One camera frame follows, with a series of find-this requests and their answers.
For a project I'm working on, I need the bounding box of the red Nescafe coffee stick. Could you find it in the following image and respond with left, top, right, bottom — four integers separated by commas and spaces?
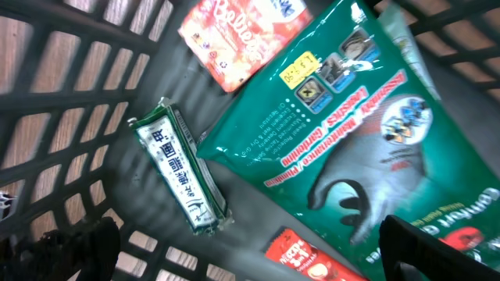
262, 226, 367, 281

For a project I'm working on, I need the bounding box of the green white gum pack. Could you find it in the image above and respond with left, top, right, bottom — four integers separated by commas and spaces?
127, 97, 234, 235

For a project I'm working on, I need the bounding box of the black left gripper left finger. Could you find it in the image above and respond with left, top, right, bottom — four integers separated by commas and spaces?
1, 217, 120, 281

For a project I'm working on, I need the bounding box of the green 3M gloves package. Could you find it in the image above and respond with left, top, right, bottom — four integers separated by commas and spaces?
198, 1, 499, 280

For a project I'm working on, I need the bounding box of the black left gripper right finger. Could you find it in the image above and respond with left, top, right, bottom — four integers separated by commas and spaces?
379, 215, 499, 281

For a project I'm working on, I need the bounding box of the red tissue packet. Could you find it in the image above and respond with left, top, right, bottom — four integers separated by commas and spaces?
178, 0, 313, 93

